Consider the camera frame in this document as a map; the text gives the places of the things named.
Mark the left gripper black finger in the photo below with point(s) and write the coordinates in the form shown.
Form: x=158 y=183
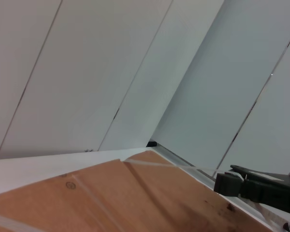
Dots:
x=256 y=191

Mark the brown cardboard box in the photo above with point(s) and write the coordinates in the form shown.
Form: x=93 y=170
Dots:
x=135 y=205

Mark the small black block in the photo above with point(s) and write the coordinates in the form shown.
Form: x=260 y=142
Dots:
x=152 y=144

